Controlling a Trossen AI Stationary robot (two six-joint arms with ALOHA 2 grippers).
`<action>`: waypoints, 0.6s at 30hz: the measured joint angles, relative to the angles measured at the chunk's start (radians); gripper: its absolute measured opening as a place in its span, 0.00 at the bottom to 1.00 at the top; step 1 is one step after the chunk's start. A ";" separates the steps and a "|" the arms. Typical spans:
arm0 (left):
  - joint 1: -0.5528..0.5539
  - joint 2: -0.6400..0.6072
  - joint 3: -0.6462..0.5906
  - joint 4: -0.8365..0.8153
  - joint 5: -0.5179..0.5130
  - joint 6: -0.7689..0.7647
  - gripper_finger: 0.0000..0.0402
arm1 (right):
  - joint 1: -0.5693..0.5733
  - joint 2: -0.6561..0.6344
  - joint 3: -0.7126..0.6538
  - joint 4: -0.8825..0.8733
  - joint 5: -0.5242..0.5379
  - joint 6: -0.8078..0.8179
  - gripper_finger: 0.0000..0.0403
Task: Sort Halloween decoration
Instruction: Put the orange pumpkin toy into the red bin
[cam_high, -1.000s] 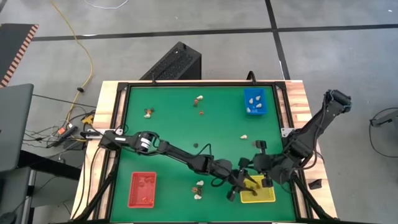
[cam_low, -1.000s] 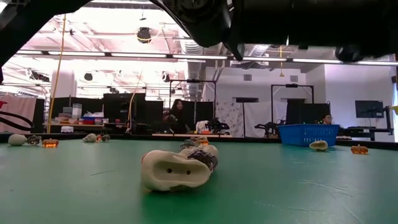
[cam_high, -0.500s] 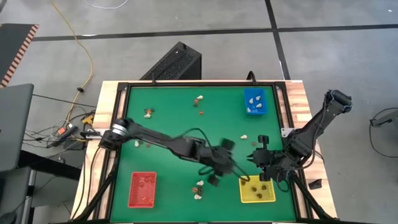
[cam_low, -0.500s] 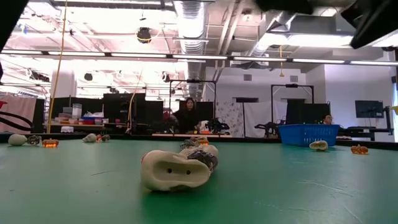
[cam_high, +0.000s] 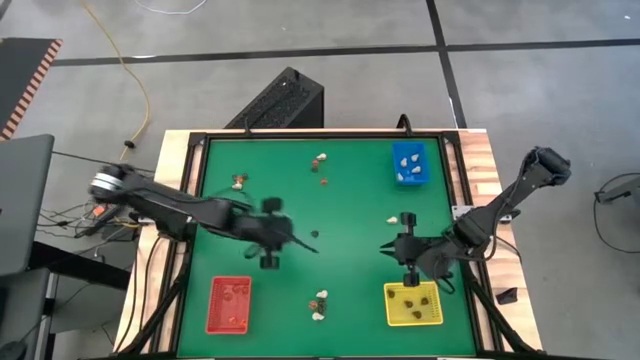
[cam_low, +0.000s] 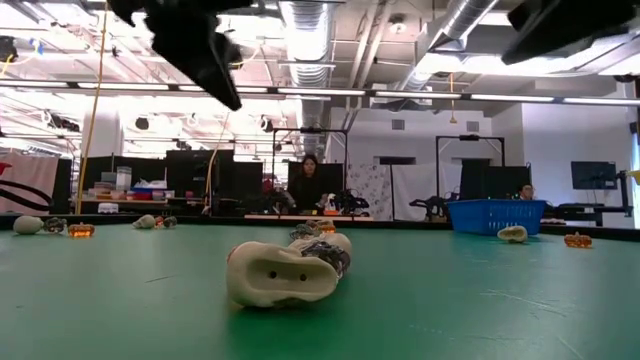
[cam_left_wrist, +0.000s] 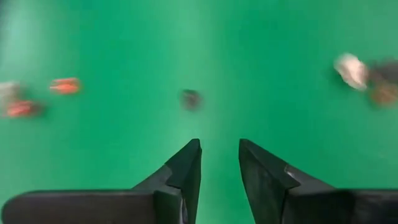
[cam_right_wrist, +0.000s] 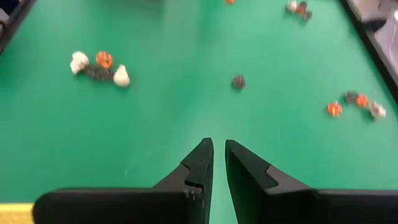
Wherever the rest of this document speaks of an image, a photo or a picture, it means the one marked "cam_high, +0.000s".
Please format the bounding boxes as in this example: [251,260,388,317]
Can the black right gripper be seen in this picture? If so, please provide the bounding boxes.
[380,213,454,288]

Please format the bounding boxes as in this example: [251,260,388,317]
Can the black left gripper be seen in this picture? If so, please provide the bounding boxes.
[234,196,320,271]

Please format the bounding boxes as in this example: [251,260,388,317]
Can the yellow plastic basket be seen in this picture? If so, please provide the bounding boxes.
[383,281,445,327]

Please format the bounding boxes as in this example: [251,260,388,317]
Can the green table mat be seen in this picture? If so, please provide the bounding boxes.
[177,137,477,357]

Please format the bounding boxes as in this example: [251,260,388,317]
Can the blue plastic basket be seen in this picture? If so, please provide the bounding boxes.
[391,141,431,187]

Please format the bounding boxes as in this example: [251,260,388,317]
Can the red plastic basket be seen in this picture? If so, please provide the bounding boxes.
[205,275,253,335]

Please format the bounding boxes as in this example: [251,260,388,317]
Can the small black wedge object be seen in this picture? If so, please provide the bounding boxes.
[495,286,520,306]

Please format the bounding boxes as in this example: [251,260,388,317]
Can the black computer tower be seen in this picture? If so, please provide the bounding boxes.
[223,66,325,130]

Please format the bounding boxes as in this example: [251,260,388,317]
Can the black power strip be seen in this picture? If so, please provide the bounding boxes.
[73,202,127,239]

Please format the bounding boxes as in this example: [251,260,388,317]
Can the black desk top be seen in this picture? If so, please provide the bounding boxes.
[27,241,132,291]

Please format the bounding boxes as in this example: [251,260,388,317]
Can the grey desk panel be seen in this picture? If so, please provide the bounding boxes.
[0,133,56,279]

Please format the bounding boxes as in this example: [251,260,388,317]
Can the black mat orange striped edge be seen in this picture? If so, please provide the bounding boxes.
[0,37,64,143]

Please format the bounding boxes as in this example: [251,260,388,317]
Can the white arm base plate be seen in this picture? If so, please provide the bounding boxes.
[451,204,521,222]

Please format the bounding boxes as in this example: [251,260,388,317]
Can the black floor cable loop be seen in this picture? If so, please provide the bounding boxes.
[592,172,640,255]

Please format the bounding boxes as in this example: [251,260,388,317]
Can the yellow floor cable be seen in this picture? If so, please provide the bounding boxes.
[79,0,152,161]

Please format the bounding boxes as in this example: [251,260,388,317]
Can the thin black floor cable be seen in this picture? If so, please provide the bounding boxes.
[49,149,121,169]

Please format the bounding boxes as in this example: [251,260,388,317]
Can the white floor cable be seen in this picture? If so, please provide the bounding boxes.
[133,0,208,16]

